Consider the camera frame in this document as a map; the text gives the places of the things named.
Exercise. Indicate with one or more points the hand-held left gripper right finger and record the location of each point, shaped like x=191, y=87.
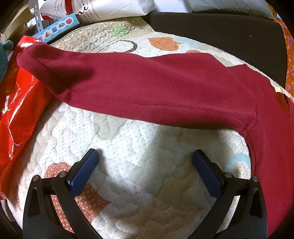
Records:
x=206, y=174

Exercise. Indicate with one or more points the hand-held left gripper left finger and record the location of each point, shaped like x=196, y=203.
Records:
x=83, y=170

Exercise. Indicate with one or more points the maroon sweatshirt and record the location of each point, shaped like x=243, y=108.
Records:
x=149, y=87

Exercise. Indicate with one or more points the quilted patterned blanket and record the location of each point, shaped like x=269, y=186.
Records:
x=137, y=149

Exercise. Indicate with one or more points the red glossy plastic bag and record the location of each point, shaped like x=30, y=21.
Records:
x=16, y=119

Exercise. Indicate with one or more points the teal plush toy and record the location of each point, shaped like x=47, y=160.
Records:
x=4, y=59

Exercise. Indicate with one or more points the orange floral cloth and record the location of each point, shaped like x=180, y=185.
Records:
x=289, y=57

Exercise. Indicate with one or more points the blue toy box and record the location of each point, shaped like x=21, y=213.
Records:
x=57, y=27

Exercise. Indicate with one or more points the dark brown cushion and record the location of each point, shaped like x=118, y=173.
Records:
x=218, y=29

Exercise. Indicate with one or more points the white printed paper bag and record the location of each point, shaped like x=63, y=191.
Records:
x=110, y=9

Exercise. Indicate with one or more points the brown cardboard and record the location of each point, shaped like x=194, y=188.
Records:
x=16, y=20

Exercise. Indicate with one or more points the grey pillow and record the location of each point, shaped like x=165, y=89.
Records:
x=218, y=5

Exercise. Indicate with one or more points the white perforated metal bracket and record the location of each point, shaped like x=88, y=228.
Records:
x=38, y=20

